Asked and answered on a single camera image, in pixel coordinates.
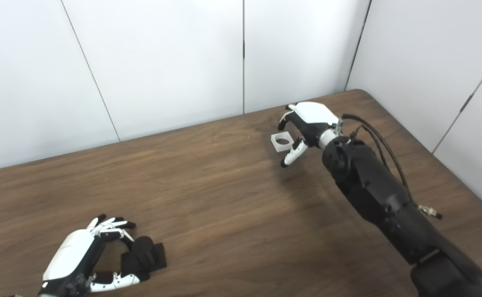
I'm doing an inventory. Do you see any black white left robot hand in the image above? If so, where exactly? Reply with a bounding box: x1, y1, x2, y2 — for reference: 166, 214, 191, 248
39, 214, 142, 297

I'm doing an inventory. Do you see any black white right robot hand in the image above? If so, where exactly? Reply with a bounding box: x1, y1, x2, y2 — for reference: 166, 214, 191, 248
278, 101, 343, 168

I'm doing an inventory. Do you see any white square piece with hole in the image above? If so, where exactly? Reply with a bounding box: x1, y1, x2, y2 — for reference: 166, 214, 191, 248
271, 131, 294, 153

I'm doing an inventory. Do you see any black peg with square base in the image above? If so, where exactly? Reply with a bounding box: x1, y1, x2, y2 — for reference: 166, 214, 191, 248
120, 236, 167, 277

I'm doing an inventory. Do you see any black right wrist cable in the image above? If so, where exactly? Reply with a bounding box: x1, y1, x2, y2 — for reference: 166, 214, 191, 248
340, 113, 444, 220

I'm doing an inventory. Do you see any thin black wire loop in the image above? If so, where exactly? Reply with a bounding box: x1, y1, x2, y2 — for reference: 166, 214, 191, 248
350, 125, 392, 170

